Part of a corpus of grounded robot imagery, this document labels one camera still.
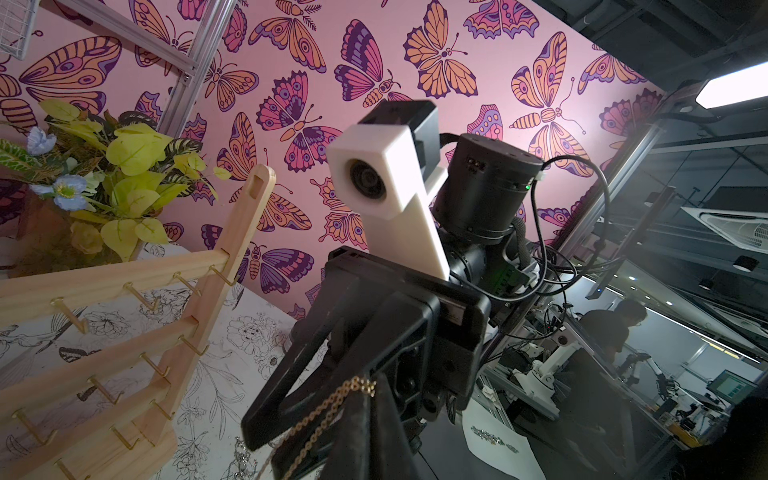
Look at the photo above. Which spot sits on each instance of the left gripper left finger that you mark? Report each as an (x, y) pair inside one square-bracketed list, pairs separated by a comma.
[(350, 457)]

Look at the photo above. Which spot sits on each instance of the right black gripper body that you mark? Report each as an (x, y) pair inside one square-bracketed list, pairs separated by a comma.
[(371, 317)]

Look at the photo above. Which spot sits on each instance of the wooden jewelry display stand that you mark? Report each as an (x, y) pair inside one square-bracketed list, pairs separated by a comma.
[(143, 325)]

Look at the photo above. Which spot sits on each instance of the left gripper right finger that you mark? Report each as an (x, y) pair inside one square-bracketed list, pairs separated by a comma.
[(391, 457)]

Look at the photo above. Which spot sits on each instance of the potted green plant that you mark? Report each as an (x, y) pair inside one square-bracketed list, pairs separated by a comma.
[(87, 190)]

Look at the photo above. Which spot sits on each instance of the white wire basket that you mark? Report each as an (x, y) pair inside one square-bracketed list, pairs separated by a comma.
[(17, 18)]

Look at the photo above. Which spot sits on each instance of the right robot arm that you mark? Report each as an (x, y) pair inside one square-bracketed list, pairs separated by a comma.
[(477, 214)]

